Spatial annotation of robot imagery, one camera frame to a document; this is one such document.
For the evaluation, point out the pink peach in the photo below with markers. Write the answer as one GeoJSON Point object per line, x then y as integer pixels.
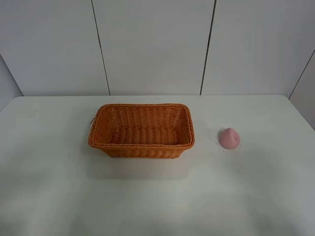
{"type": "Point", "coordinates": [229, 138]}

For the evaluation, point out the orange woven plastic basket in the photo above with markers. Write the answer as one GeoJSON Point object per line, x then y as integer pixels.
{"type": "Point", "coordinates": [161, 131]}

